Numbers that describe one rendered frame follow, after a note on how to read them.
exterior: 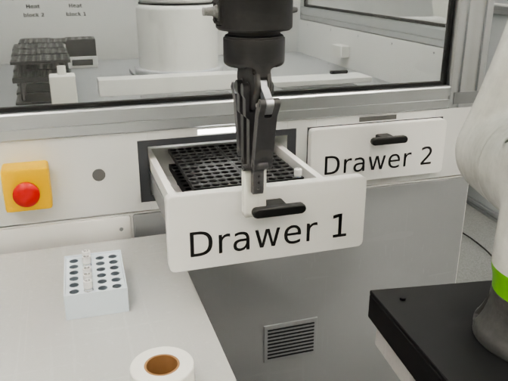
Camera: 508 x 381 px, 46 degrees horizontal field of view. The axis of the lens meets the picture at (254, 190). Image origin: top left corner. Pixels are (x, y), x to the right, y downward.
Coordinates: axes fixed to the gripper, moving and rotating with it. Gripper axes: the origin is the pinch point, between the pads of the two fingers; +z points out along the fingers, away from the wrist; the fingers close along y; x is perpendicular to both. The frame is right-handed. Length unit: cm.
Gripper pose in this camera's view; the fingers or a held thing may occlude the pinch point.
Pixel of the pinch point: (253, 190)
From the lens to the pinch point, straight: 79.6
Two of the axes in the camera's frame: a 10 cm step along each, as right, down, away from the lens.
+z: 0.0, 9.4, 3.5
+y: 3.0, 3.3, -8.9
